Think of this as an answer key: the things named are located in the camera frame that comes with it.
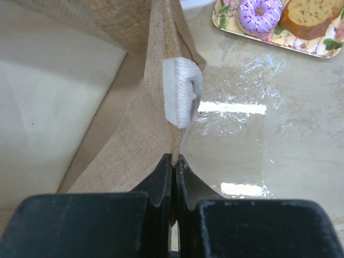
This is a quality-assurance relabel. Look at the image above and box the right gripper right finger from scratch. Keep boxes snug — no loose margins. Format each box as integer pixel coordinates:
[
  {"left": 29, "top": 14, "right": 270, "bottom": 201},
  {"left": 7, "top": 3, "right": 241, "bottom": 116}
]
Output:
[{"left": 175, "top": 156, "right": 343, "bottom": 257}]

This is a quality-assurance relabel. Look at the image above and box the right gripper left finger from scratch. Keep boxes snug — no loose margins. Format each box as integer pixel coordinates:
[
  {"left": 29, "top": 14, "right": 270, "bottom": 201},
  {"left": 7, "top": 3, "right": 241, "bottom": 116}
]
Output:
[{"left": 1, "top": 154, "right": 173, "bottom": 257}]

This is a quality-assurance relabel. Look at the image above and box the brown jute grocery bag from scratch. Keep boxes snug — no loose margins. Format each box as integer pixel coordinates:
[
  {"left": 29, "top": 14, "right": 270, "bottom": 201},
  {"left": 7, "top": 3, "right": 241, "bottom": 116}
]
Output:
[{"left": 0, "top": 0, "right": 207, "bottom": 258}]

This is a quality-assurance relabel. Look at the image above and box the purple toy donut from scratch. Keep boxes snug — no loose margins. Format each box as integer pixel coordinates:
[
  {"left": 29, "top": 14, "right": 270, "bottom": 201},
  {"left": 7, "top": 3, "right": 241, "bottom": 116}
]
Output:
[{"left": 236, "top": 0, "right": 283, "bottom": 37}]

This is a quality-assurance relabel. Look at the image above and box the white plastic basket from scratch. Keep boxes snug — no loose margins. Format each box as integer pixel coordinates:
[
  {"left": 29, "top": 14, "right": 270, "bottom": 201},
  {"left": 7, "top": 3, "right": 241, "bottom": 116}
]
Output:
[{"left": 180, "top": 0, "right": 214, "bottom": 20}]

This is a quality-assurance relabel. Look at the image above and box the floral serving tray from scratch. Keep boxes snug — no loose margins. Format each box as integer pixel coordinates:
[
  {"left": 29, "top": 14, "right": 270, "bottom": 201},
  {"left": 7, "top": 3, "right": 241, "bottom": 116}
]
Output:
[{"left": 212, "top": 1, "right": 343, "bottom": 59}]

